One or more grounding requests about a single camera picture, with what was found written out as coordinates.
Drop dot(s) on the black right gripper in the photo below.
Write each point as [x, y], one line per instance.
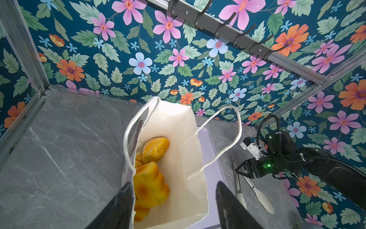
[253, 168]

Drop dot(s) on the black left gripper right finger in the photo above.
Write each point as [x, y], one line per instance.
[231, 212]

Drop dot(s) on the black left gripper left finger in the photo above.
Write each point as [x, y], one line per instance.
[117, 214]

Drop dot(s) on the long segmented yellow bread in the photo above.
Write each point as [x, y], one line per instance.
[140, 211]

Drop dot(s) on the yellow loaf bread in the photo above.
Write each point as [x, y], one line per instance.
[149, 186]

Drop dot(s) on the round striped yellow bread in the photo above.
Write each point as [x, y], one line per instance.
[138, 160]

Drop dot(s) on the printed white paper bag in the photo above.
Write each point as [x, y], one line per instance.
[182, 165]

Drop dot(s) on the oval brown bread roll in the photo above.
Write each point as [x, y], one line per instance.
[155, 149]

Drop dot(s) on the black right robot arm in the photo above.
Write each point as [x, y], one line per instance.
[286, 156]

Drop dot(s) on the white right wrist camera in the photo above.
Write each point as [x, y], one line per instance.
[257, 151]

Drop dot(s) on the black hook rail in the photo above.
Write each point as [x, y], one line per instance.
[222, 29]

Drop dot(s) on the aluminium frame corner post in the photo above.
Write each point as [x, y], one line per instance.
[17, 32]

